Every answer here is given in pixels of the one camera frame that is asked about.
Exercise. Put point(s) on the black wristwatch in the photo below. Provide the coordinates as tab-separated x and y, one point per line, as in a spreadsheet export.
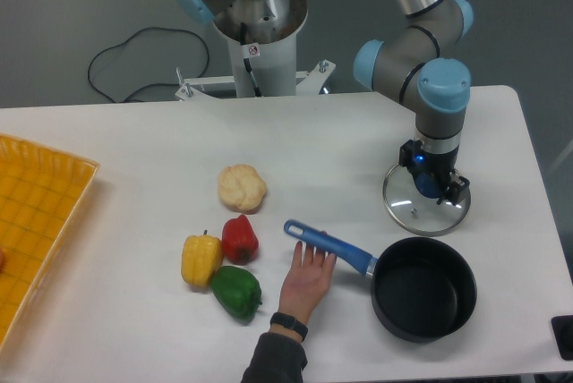
288	325

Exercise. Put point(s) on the black saucepan with blue handle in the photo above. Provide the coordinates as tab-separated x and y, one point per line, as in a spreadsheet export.
421	290

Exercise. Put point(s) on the green bell pepper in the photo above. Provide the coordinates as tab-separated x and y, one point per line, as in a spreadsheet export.
238	291

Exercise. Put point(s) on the person's hand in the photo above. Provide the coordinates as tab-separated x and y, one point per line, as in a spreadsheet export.
307	281

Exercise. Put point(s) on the yellow woven basket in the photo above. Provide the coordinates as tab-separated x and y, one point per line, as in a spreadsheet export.
41	191

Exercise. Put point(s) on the black device at table edge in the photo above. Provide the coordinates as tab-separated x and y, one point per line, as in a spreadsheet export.
562	327

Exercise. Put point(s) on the forearm in grey sleeve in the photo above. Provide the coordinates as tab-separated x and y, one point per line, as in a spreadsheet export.
276	358

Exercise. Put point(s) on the yellow bell pepper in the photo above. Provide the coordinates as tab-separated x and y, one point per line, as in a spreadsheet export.
202	256

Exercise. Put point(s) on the red bell pepper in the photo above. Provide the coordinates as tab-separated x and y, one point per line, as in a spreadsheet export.
239	242

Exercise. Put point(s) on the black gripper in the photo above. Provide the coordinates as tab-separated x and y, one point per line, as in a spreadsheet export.
434	172

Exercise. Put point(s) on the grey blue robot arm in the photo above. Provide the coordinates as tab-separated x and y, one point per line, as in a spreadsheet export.
411	70

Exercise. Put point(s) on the glass lid with blue knob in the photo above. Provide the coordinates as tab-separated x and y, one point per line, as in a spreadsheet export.
417	213

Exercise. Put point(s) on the beige bread roll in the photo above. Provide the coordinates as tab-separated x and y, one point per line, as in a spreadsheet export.
240	187

